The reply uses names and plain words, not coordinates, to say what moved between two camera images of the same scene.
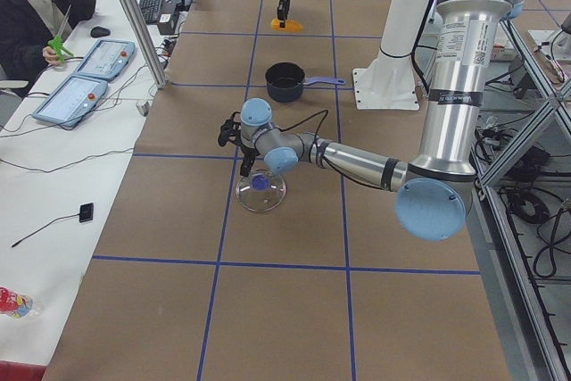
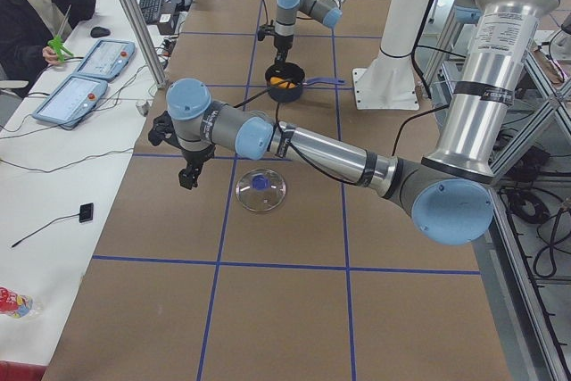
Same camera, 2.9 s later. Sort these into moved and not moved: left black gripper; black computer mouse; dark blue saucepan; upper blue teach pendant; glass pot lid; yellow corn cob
Moved: yellow corn cob; left black gripper
Not moved: dark blue saucepan; upper blue teach pendant; black computer mouse; glass pot lid
